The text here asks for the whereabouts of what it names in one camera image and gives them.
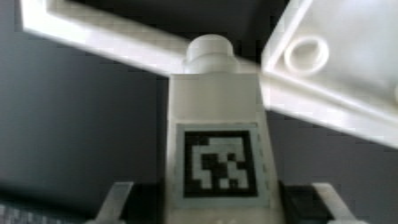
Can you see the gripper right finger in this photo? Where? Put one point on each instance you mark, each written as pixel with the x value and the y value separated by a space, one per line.
pixel 314 205

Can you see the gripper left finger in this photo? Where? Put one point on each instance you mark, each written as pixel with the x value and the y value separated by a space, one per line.
pixel 133 205

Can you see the white table leg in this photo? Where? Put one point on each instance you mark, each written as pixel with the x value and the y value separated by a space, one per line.
pixel 221 177

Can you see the white square table top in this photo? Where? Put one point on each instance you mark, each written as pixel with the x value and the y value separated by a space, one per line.
pixel 332 66

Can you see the white front fence bar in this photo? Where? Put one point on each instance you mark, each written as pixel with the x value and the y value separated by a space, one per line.
pixel 104 34

